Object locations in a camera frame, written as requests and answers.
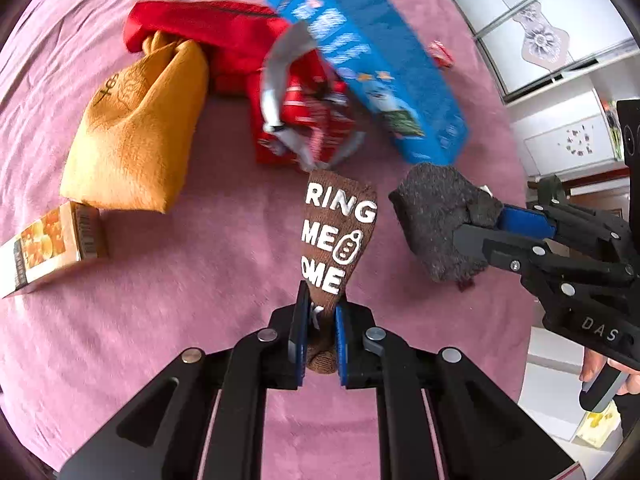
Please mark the brown sock with white letters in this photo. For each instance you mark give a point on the brown sock with white letters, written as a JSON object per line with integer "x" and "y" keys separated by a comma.
{"x": 340, "y": 220}

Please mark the white cabinet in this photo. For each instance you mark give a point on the white cabinet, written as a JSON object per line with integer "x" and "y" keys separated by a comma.
{"x": 565, "y": 135}

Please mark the pink bed blanket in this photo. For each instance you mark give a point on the pink bed blanket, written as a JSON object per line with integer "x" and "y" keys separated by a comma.
{"x": 150, "y": 310}

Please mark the red zip pouch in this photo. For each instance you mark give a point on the red zip pouch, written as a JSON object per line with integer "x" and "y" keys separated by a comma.
{"x": 200, "y": 20}

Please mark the white wardrobe with flower decal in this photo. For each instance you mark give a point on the white wardrobe with flower decal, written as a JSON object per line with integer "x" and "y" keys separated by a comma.
{"x": 500, "y": 10}

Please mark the red snack packet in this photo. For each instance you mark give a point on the red snack packet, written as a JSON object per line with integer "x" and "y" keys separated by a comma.
{"x": 441, "y": 54}

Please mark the blue printed cardboard box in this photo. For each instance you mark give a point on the blue printed cardboard box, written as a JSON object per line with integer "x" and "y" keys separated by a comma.
{"x": 370, "y": 35}

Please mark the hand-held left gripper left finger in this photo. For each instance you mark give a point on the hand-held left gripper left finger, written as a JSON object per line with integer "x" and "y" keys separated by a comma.
{"x": 299, "y": 332}

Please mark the yellow print white box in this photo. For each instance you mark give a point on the yellow print white box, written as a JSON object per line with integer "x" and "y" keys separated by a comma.
{"x": 597, "y": 427}

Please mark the yellow cloth bag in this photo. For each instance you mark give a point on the yellow cloth bag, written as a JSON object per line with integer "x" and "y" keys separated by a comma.
{"x": 135, "y": 125}

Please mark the orange print carton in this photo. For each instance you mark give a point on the orange print carton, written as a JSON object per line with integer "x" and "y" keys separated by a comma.
{"x": 45, "y": 250}

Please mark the person's right hand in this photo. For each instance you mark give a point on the person's right hand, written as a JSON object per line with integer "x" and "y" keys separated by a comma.
{"x": 592, "y": 365}

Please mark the dark grey sock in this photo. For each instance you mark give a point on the dark grey sock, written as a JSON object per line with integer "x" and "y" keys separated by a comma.
{"x": 430, "y": 215}

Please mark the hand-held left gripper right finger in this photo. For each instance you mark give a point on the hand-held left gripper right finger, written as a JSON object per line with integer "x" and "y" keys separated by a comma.
{"x": 342, "y": 345}

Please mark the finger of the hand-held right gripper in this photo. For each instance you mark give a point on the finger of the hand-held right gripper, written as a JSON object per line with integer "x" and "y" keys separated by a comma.
{"x": 500, "y": 250}
{"x": 525, "y": 222}

